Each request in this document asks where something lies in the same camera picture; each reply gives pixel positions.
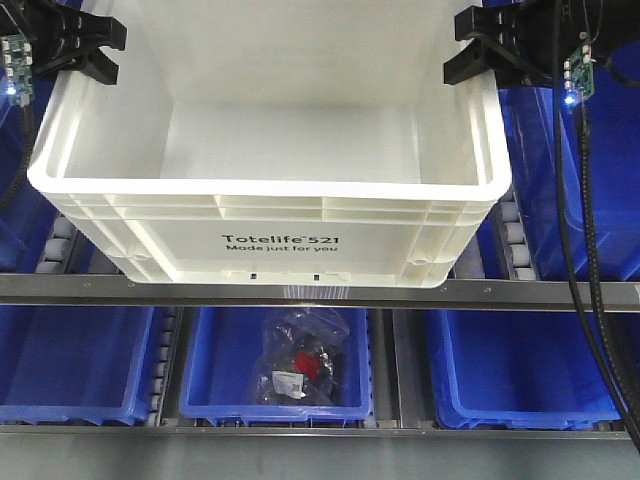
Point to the clear bag of parts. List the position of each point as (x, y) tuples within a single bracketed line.
[(302, 349)]

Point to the roller track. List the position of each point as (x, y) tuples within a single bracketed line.
[(513, 248), (166, 352), (57, 248)]

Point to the lower metal shelf rail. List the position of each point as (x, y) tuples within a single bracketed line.
[(295, 432)]

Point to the green circuit board left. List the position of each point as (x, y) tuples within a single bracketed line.
[(16, 63)]

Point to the lower right blue bin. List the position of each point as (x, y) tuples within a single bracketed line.
[(514, 370)]

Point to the green circuit board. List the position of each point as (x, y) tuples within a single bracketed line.
[(578, 75), (16, 63)]

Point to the lower left roller track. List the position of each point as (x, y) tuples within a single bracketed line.
[(166, 352)]

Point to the white plastic tote box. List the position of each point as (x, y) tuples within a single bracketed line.
[(277, 143)]

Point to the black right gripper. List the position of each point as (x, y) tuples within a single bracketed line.
[(529, 35)]

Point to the blue plastic bin right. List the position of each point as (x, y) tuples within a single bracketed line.
[(614, 166)]

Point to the lower left blue bin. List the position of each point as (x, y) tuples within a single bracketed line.
[(78, 363)]

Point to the metal shelf frame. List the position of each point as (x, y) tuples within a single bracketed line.
[(456, 294)]

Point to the green circuit board right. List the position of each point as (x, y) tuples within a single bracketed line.
[(578, 75)]

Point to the lower middle blue bin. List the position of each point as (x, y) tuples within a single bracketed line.
[(218, 380)]

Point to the right roller track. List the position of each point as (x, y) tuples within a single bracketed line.
[(513, 248)]

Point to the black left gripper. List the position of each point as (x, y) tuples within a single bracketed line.
[(63, 37)]

